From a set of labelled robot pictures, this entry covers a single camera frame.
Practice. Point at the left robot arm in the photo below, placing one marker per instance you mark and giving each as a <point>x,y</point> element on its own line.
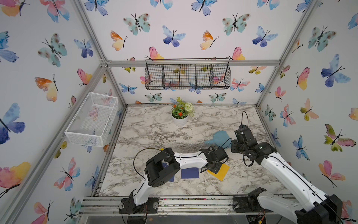
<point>162,167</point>

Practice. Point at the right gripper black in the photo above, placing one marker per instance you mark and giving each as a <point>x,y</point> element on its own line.
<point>233,147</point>

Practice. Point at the white mesh wall basket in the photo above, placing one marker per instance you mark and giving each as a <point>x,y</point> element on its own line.
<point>92,122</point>

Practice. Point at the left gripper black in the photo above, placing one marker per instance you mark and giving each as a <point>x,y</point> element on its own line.
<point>216,170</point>

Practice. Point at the black wire wall basket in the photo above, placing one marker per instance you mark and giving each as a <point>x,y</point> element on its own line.
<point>187,74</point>

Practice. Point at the potted flower plant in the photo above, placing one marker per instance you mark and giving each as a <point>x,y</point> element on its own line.
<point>181,111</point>

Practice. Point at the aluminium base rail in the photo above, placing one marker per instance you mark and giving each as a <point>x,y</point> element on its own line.
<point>172,205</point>

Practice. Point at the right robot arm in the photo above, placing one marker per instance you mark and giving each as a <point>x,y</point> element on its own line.
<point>313,206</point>

